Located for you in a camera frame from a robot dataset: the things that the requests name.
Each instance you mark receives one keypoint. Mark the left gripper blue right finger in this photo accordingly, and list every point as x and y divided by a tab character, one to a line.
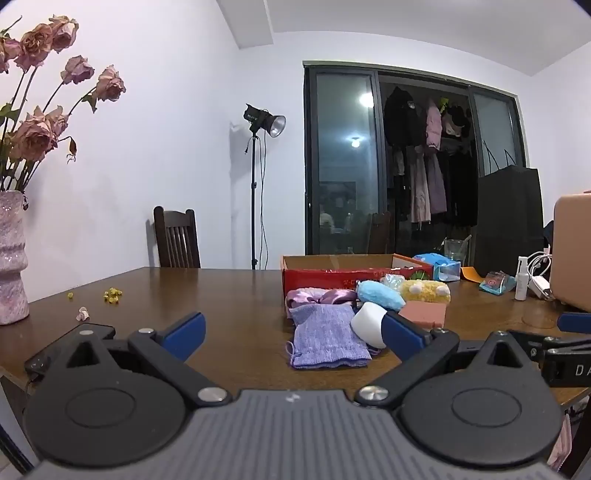
423	355

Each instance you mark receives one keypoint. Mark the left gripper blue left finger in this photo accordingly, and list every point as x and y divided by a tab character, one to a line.
165	353

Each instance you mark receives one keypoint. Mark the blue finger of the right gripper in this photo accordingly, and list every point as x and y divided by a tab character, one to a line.
575	322

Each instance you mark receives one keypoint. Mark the white foam cylinder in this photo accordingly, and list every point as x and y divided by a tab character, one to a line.
367	324

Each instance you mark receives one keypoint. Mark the yellow white plush sheep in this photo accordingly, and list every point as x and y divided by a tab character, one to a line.
425	291

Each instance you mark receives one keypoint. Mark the light blue plush toy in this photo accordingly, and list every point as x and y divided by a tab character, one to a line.
380	294

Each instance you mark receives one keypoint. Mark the purple knitted cloth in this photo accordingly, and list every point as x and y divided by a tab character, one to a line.
323	338

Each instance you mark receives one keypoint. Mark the white spray bottle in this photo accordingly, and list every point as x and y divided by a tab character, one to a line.
522	278

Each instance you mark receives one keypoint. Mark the blue tissue pack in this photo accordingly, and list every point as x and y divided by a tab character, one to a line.
444	269

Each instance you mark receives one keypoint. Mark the yellow flower bits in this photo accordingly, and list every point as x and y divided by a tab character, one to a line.
109	296

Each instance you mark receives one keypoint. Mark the teal packaged snack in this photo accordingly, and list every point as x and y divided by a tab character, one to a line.
497	283

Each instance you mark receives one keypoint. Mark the red cardboard box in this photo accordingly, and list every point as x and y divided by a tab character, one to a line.
310	273

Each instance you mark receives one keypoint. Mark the dark wooden chair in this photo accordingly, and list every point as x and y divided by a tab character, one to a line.
176	238

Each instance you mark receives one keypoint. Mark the fallen pink petal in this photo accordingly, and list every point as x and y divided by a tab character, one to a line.
82	315

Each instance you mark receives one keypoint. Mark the clear glass cup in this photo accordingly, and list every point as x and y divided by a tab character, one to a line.
457	250

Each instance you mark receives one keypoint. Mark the purple satin bow cloth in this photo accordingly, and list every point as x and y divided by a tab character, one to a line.
318	297

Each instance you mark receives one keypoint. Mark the black shopping bag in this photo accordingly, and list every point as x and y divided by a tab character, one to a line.
510	219

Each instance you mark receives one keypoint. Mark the pink textured vase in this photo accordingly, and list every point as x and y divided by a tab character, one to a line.
14	302

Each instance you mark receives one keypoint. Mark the studio light on stand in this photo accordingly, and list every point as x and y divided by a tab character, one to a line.
262	125

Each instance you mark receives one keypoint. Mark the white charger with cable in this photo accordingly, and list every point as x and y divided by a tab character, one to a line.
539	268

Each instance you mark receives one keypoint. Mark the black sliding door frame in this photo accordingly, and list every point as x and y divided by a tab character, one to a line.
395	161

